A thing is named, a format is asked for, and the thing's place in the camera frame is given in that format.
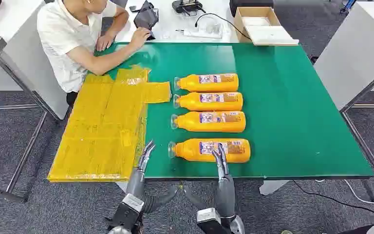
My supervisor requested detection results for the green table mat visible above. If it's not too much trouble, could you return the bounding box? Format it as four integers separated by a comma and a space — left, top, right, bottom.
94, 41, 374, 180

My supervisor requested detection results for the orange drink bottle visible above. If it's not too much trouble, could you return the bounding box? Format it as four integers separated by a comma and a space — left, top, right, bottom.
172, 92, 244, 112
173, 73, 240, 93
170, 111, 247, 134
168, 138, 251, 164

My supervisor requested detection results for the black controller device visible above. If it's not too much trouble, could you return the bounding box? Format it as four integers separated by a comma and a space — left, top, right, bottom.
171, 0, 206, 16

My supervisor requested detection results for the yellow sheet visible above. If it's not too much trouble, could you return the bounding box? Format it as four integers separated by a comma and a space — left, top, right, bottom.
47, 64, 172, 183

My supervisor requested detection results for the white flat board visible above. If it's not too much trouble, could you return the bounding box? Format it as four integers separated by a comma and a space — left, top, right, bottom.
244, 24, 300, 46

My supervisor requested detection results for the person's right hand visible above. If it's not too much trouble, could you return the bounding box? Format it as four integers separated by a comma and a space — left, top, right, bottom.
129, 27, 152, 49

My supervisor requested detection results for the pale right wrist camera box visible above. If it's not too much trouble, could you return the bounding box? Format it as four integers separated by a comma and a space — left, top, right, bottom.
196, 207, 222, 224

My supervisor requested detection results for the white floor cable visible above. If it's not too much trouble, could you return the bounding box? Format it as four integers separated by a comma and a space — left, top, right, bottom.
315, 178, 374, 207

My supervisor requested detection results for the open cardboard box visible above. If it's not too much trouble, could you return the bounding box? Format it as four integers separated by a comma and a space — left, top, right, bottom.
234, 6, 299, 46

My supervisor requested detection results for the person's left hand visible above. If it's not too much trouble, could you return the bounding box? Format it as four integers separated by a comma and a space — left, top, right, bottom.
95, 33, 115, 52

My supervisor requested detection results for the black cable on desk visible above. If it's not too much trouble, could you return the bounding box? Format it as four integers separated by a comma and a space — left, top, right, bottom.
194, 12, 253, 41

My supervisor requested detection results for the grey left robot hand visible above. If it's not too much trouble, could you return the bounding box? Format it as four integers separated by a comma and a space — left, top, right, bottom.
126, 140, 179, 214

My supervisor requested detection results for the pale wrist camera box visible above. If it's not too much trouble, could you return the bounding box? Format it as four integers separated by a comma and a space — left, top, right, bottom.
196, 207, 222, 224
121, 193, 145, 213

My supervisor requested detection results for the person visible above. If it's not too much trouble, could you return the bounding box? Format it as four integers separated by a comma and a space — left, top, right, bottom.
37, 0, 152, 107

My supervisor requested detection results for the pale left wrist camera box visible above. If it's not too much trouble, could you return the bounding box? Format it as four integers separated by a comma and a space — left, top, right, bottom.
121, 193, 145, 213

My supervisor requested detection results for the white power strip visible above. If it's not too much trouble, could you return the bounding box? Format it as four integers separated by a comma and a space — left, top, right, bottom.
183, 22, 224, 39

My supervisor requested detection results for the white table with steel legs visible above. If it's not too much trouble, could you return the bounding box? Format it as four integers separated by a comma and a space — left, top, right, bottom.
313, 1, 374, 204

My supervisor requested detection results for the black tablet with case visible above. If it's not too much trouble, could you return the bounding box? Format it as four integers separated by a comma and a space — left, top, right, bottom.
133, 0, 160, 41

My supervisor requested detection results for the black floor cable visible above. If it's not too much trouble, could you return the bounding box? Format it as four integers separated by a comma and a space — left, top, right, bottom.
291, 179, 374, 223

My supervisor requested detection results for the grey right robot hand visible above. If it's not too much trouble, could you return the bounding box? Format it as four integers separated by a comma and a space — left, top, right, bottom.
183, 143, 236, 219

